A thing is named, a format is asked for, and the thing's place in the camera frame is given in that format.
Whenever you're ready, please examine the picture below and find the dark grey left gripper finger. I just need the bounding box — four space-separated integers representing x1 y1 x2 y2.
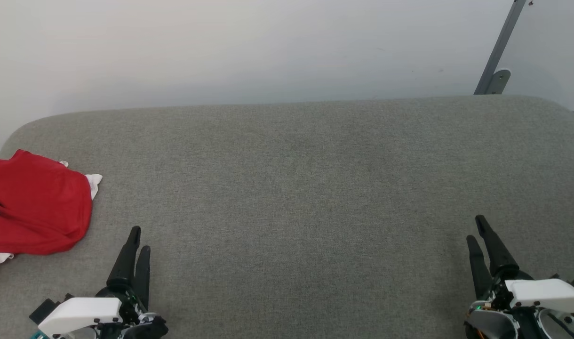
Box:
134 246 151 309
107 226 142 291

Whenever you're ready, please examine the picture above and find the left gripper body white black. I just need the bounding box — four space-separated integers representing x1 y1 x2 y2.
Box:
38 286 152 339

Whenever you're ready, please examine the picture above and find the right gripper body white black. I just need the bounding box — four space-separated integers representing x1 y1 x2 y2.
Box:
478 266 574 314

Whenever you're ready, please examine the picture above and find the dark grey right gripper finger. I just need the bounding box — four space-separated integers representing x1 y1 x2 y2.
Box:
475 215 519 280
466 235 493 300

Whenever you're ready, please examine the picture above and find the red jersey with white sleeves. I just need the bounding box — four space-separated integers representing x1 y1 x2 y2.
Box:
0 149 103 272

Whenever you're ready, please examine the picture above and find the grey fabric sofa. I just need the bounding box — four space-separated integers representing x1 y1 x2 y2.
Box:
0 94 574 339

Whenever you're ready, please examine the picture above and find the grey metal pole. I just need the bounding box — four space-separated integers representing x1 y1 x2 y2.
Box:
474 0 527 95

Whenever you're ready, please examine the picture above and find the grey metal pole bracket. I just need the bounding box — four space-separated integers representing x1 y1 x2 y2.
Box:
486 69 511 95

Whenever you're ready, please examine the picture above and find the white wall panel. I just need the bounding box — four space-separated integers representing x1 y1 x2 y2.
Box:
496 0 574 112

